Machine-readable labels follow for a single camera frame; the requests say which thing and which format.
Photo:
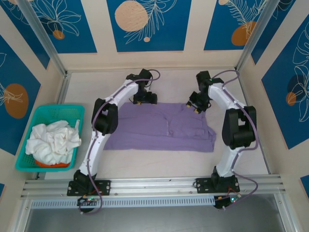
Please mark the purple t-shirt with white print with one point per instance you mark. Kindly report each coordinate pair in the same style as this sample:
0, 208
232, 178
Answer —
157, 133

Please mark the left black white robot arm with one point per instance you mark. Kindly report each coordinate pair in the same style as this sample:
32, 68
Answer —
106, 118

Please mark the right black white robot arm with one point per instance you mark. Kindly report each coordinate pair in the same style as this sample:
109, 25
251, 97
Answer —
239, 130

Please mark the teal plastic basket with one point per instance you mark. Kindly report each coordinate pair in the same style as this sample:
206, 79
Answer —
48, 111

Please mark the orange t-shirt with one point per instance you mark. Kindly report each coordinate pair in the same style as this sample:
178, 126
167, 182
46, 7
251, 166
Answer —
60, 165

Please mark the steel sheet shelf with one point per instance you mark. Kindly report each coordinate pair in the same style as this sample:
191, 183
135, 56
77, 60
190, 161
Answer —
154, 221

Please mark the blue floral wall panel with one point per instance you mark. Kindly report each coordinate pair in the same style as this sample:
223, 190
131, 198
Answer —
26, 29
84, 24
285, 26
217, 24
285, 96
14, 72
169, 24

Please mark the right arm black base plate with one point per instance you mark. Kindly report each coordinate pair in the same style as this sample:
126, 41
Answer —
204, 184

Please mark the aluminium frame post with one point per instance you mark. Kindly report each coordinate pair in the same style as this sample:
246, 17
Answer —
256, 38
43, 36

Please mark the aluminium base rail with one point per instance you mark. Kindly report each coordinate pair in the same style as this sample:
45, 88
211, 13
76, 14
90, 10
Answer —
154, 184

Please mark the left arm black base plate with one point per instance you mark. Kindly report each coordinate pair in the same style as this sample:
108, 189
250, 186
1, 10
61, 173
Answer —
106, 187

